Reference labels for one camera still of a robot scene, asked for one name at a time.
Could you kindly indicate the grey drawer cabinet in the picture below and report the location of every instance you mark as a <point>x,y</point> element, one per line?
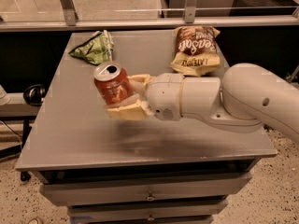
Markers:
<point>73,140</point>

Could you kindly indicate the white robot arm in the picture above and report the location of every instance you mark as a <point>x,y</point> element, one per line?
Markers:
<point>245,98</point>

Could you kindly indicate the top grey drawer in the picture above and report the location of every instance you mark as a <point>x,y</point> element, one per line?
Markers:
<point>145,189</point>

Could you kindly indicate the grey drawer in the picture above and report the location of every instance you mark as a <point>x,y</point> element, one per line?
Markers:
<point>145,189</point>
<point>140,213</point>

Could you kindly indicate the red coke can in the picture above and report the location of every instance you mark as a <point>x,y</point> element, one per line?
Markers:
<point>110,78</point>

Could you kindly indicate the metal railing frame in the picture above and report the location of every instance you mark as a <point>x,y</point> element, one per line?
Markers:
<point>80,15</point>

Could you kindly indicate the green chip bag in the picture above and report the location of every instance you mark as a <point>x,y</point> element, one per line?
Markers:
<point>95,50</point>

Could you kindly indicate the brown chip bag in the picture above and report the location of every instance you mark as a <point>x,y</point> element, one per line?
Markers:
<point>196,50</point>

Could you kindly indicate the black round object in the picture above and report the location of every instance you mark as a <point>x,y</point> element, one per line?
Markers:
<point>34,95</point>

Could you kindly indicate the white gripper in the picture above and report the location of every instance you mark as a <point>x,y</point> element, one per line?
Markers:
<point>164,95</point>

